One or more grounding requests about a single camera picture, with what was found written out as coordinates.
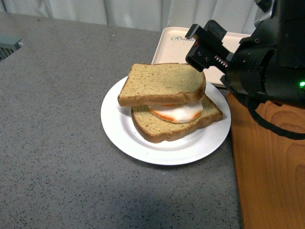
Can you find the orange wooden tray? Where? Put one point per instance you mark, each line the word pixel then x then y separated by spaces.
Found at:
pixel 270 172

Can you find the white curtain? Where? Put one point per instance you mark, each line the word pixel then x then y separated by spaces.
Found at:
pixel 233 15

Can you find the white round plate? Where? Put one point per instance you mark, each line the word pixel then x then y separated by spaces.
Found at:
pixel 119 128

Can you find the fried egg toy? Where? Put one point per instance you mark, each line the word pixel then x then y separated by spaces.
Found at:
pixel 178 113

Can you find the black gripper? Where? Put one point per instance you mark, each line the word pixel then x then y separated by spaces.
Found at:
pixel 268 66

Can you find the bread slice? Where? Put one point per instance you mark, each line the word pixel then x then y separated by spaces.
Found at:
pixel 156 130
pixel 162 84

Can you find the teal sink drying rack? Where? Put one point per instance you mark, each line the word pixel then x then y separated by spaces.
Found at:
pixel 9 45

